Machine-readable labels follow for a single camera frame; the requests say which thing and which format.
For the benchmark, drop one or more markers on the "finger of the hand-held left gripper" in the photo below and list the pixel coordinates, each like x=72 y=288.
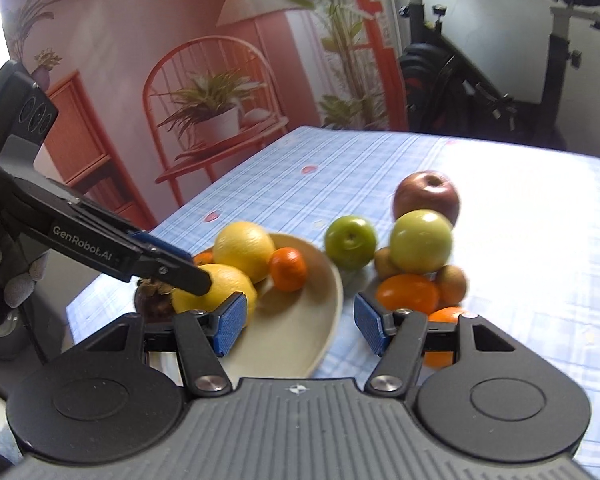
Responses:
x=162 y=247
x=180 y=272

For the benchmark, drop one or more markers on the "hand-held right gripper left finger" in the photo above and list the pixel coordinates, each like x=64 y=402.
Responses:
x=230 y=325

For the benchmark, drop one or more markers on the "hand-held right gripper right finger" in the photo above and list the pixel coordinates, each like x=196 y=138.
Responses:
x=372 y=325

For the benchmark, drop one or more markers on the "small tangerine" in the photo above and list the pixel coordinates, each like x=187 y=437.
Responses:
x=203 y=259
x=287 y=270

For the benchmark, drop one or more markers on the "yellow lemon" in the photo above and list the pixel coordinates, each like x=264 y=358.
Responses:
x=230 y=285
x=242 y=250

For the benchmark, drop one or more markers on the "purple mangosteen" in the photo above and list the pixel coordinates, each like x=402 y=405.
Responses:
x=152 y=306

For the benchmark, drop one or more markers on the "orange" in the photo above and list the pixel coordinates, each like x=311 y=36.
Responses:
x=407 y=293
x=445 y=315

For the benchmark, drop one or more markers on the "cream round plate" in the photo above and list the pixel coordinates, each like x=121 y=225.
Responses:
x=290 y=330

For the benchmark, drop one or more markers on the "small green apple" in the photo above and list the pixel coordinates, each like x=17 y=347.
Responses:
x=351 y=242

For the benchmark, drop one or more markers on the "yellow-green apple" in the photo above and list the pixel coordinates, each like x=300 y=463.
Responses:
x=421 y=242

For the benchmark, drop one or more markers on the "red apple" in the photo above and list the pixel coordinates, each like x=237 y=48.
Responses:
x=425 y=195

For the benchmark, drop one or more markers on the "person's left hand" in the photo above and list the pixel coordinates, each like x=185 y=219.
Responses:
x=20 y=285

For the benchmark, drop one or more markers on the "brown kiwi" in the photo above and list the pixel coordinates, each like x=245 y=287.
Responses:
x=452 y=284
x=384 y=262

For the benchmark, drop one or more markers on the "blue plaid tablecloth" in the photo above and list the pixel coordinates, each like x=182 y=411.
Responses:
x=530 y=260

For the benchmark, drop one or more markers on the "black exercise bike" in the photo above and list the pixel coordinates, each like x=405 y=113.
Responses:
x=430 y=85

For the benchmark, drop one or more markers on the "printed wall backdrop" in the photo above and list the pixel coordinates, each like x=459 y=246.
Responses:
x=130 y=35

